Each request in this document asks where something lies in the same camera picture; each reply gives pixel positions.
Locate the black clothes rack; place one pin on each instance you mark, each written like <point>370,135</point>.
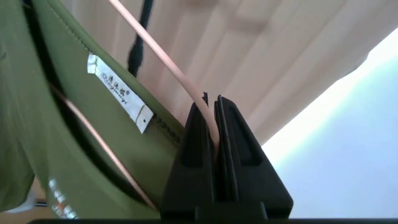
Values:
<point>138,53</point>

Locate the pink clothes hanger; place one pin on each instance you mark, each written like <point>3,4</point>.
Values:
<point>161,56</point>

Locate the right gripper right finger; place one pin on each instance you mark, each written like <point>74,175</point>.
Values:
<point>252,186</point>

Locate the green printed garment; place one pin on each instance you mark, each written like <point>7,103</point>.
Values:
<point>93,140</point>

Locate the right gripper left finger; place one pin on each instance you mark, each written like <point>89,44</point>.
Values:
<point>186,186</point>

